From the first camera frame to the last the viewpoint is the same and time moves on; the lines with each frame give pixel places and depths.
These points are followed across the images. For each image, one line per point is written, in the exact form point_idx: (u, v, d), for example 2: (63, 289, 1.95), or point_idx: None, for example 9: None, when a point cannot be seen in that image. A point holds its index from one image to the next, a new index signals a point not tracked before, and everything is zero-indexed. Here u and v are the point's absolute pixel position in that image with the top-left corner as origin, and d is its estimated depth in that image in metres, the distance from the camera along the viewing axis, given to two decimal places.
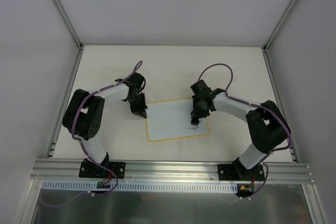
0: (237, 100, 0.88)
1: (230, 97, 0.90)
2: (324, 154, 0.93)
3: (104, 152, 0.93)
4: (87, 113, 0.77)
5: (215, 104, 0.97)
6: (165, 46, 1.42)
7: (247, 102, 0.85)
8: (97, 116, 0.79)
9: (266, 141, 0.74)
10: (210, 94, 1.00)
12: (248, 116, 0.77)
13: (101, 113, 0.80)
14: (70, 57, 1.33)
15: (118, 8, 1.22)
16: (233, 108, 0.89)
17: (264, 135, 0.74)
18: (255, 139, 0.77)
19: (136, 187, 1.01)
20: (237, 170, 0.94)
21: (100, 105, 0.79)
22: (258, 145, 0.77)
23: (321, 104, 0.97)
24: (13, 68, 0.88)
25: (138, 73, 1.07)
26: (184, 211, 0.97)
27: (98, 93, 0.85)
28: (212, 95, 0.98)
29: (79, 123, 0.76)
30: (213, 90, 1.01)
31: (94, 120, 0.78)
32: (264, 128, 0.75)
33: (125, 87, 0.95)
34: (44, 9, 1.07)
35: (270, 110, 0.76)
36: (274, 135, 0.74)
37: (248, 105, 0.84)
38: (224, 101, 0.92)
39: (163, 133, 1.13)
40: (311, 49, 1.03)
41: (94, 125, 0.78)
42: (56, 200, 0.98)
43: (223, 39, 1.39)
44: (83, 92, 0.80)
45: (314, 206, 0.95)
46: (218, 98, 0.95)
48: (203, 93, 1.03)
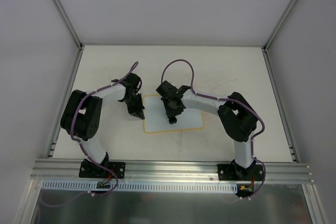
0: (205, 97, 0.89)
1: (198, 95, 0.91)
2: (324, 154, 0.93)
3: (104, 152, 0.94)
4: (85, 112, 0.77)
5: (185, 102, 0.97)
6: (165, 45, 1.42)
7: (215, 97, 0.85)
8: (95, 117, 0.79)
9: (240, 131, 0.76)
10: (176, 94, 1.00)
12: (220, 112, 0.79)
13: (99, 112, 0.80)
14: (70, 57, 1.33)
15: (118, 8, 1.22)
16: (203, 105, 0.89)
17: (237, 126, 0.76)
18: (231, 132, 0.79)
19: (136, 188, 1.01)
20: (237, 172, 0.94)
21: (98, 105, 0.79)
22: (235, 137, 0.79)
23: (320, 104, 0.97)
24: (13, 68, 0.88)
25: (134, 75, 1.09)
26: (183, 211, 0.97)
27: (96, 93, 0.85)
28: (179, 95, 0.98)
29: (77, 123, 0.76)
30: (179, 88, 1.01)
31: (93, 120, 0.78)
32: (235, 118, 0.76)
33: (122, 87, 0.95)
34: (44, 8, 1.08)
35: (237, 100, 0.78)
36: (245, 123, 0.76)
37: (217, 100, 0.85)
38: (193, 99, 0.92)
39: (159, 128, 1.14)
40: (311, 48, 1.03)
41: (92, 126, 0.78)
42: (56, 200, 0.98)
43: (223, 39, 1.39)
44: (81, 93, 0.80)
45: (314, 206, 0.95)
46: (186, 97, 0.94)
48: (170, 93, 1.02)
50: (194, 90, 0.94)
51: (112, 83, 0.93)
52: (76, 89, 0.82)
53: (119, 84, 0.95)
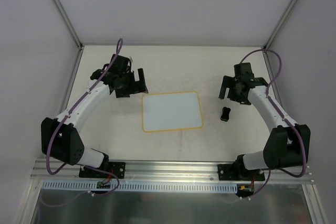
0: (273, 105, 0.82)
1: (268, 97, 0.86)
2: (324, 153, 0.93)
3: (101, 155, 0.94)
4: (62, 145, 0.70)
5: (250, 94, 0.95)
6: (164, 46, 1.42)
7: (282, 114, 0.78)
8: (75, 143, 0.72)
9: (276, 160, 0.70)
10: (249, 80, 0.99)
12: (274, 130, 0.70)
13: (78, 137, 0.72)
14: (70, 57, 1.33)
15: (118, 8, 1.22)
16: (265, 110, 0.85)
17: (278, 153, 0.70)
18: (267, 151, 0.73)
19: (136, 188, 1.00)
20: (237, 164, 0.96)
21: (73, 134, 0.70)
22: (267, 159, 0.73)
23: (320, 103, 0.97)
24: (13, 68, 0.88)
25: (119, 60, 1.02)
26: (184, 211, 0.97)
27: (69, 118, 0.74)
28: (251, 82, 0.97)
29: (59, 154, 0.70)
30: (256, 78, 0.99)
31: (73, 149, 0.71)
32: (282, 149, 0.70)
33: (101, 88, 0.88)
34: (43, 8, 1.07)
35: (300, 137, 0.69)
36: (289, 159, 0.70)
37: (282, 118, 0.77)
38: (261, 98, 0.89)
39: (159, 127, 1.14)
40: (312, 48, 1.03)
41: (75, 152, 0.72)
42: (56, 200, 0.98)
43: (223, 39, 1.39)
44: (52, 122, 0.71)
45: (314, 206, 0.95)
46: (256, 92, 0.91)
48: (245, 77, 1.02)
50: (268, 92, 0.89)
51: (88, 89, 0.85)
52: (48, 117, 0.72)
53: (97, 84, 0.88)
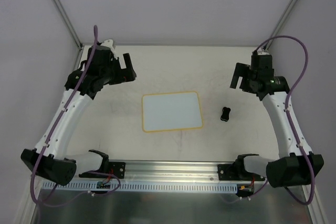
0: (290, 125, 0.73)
1: (286, 112, 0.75)
2: (325, 153, 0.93)
3: (98, 156, 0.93)
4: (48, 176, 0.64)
5: (265, 98, 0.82)
6: (164, 46, 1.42)
7: (299, 139, 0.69)
8: (63, 172, 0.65)
9: (278, 183, 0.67)
10: (268, 81, 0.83)
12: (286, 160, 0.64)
13: (63, 164, 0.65)
14: (70, 57, 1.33)
15: (118, 8, 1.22)
16: (279, 126, 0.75)
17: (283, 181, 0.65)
18: (273, 171, 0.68)
19: (136, 188, 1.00)
20: (237, 163, 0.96)
21: (55, 168, 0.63)
22: (270, 177, 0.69)
23: (320, 103, 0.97)
24: (13, 68, 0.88)
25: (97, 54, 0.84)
26: (184, 211, 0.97)
27: (48, 147, 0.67)
28: (270, 85, 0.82)
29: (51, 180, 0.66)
30: (276, 80, 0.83)
31: (63, 177, 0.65)
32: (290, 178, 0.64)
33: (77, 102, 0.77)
34: (43, 8, 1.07)
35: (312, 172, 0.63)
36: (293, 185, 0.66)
37: (297, 144, 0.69)
38: (277, 109, 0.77)
39: (159, 127, 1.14)
40: (312, 48, 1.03)
41: (67, 176, 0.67)
42: (56, 200, 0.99)
43: (222, 39, 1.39)
44: (30, 156, 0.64)
45: (314, 206, 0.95)
46: (275, 101, 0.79)
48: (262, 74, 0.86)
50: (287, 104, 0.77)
51: (64, 106, 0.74)
52: (26, 149, 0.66)
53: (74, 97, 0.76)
